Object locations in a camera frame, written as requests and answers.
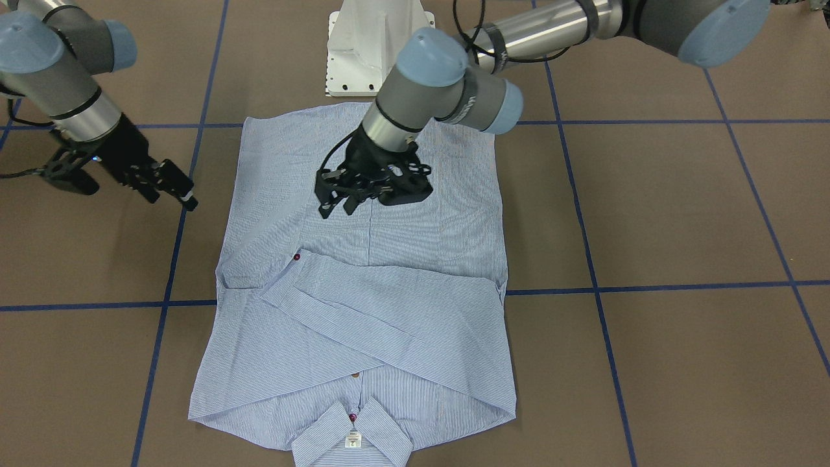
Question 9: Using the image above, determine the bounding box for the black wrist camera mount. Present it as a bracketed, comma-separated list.
[39, 147, 100, 196]
[377, 163, 433, 206]

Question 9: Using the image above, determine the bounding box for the light blue striped shirt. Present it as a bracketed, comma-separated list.
[189, 102, 517, 466]

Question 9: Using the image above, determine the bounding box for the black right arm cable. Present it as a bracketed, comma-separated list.
[0, 97, 59, 180]

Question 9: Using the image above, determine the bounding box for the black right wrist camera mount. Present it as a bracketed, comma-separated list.
[39, 147, 100, 196]

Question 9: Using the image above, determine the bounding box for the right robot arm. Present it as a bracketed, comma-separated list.
[1, 1, 198, 211]

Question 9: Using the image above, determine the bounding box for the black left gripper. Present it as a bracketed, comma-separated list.
[315, 126, 420, 219]

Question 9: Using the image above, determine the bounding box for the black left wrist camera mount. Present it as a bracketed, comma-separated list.
[377, 163, 433, 206]

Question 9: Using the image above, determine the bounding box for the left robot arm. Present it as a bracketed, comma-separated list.
[314, 1, 772, 219]

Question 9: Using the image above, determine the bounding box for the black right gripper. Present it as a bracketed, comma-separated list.
[91, 115, 198, 211]

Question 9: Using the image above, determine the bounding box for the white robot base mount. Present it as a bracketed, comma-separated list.
[324, 1, 435, 98]

